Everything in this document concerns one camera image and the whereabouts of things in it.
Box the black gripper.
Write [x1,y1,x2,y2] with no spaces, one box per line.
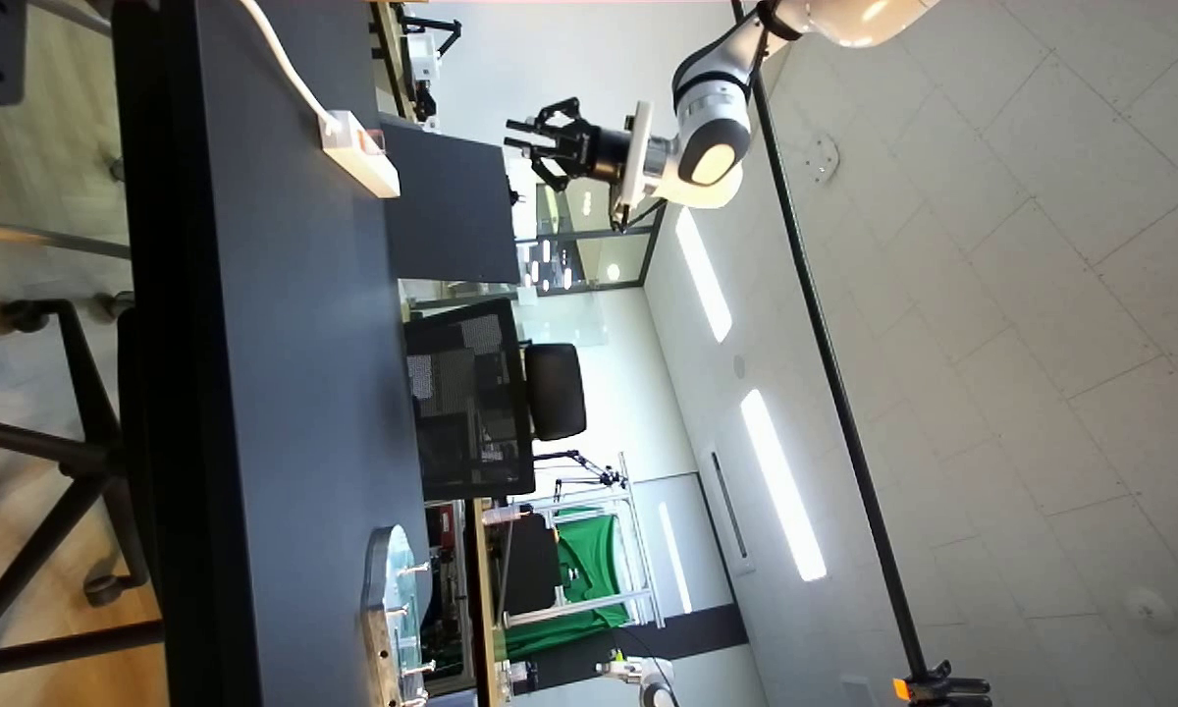
[503,115,635,187]

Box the white power strip adapter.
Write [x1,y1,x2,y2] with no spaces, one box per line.
[318,105,403,199]

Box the dark partition panel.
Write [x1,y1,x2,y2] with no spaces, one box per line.
[376,115,525,288]

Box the black framed glass door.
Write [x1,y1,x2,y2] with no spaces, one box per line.
[516,151,684,303]

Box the wooden desk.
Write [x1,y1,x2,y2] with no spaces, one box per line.
[364,0,469,131]

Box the long ceiling light strip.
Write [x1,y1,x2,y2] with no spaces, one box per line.
[670,206,739,347]
[739,384,831,584]

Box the black mesh office chair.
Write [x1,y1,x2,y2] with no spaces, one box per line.
[401,293,588,502]

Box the white ceiling smoke detector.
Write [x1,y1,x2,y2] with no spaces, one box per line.
[801,132,845,187]

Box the black ceiling track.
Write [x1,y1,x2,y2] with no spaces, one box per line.
[727,0,940,682]

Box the green box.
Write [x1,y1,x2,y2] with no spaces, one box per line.
[503,512,634,663]

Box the black star chair base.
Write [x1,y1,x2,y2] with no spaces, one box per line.
[0,293,170,682]

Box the orange black clamp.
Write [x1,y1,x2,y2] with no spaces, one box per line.
[888,663,998,707]

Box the white power cable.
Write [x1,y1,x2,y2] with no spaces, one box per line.
[237,0,339,132]

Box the white metal rack frame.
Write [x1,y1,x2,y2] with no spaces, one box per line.
[536,447,670,634]

